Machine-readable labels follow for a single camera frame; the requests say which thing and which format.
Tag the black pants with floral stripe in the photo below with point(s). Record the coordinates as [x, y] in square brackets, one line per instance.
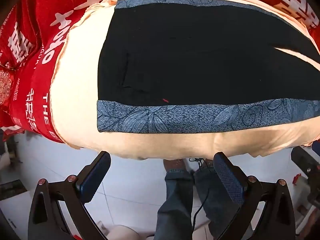
[190, 62]

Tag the red printed blanket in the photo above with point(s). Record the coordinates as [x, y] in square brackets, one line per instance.
[32, 42]

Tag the person's right forearm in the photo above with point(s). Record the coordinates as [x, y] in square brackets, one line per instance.
[311, 223]

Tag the peach cloth sheet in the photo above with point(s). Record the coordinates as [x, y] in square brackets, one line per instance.
[75, 80]

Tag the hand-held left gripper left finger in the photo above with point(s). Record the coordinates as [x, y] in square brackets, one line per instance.
[96, 177]

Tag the white round object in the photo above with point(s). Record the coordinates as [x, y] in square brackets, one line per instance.
[122, 232]

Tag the person's shoe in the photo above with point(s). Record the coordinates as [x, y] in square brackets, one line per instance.
[203, 165]
[172, 164]

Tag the red embroidered pillow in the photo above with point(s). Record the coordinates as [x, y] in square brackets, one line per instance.
[4, 87]

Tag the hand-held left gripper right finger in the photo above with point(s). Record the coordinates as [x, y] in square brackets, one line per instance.
[228, 180]

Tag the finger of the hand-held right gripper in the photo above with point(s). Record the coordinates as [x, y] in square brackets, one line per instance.
[303, 160]

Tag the person's left leg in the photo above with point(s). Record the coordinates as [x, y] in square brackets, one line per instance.
[175, 205]

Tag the person's right shoe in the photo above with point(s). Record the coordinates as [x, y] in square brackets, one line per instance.
[203, 165]

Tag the person's left shoe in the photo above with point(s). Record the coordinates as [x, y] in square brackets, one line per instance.
[172, 164]

